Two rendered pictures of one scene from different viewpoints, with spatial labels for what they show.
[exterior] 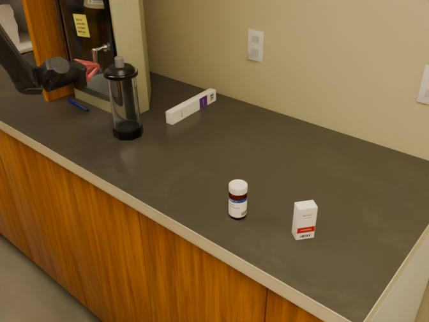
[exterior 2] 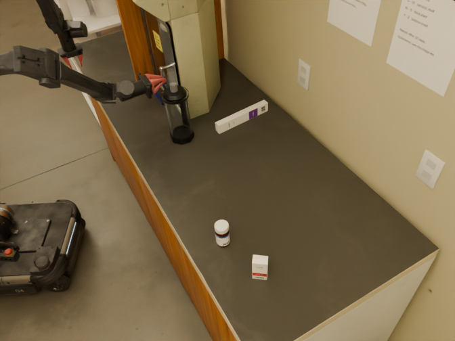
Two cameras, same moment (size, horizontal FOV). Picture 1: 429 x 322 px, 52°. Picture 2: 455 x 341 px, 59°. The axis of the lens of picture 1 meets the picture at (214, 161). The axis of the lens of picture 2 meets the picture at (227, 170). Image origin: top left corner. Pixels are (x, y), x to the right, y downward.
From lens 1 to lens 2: 0.62 m
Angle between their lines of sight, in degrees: 23
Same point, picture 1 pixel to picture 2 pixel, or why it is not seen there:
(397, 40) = (407, 119)
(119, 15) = (181, 43)
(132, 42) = (193, 63)
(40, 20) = (132, 26)
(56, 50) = (145, 48)
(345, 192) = (317, 243)
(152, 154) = (189, 164)
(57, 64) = (124, 86)
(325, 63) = (353, 112)
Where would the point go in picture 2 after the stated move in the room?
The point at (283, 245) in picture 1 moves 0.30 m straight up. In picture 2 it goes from (240, 280) to (236, 222)
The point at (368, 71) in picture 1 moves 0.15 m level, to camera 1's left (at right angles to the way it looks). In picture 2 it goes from (382, 134) to (337, 126)
